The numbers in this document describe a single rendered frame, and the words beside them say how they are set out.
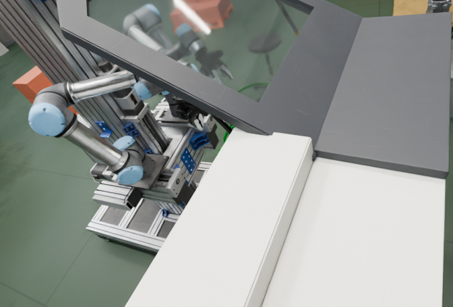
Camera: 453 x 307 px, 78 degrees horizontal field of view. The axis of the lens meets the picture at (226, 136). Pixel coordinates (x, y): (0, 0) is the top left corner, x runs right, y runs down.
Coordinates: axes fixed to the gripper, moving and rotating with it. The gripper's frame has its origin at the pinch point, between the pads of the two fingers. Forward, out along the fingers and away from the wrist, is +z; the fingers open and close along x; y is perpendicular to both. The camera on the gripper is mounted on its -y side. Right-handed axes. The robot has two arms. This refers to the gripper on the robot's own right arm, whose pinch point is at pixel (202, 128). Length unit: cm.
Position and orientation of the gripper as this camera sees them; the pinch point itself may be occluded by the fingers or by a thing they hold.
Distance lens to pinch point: 133.8
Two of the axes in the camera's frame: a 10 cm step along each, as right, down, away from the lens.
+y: -8.5, -1.4, 5.1
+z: 2.9, 6.8, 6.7
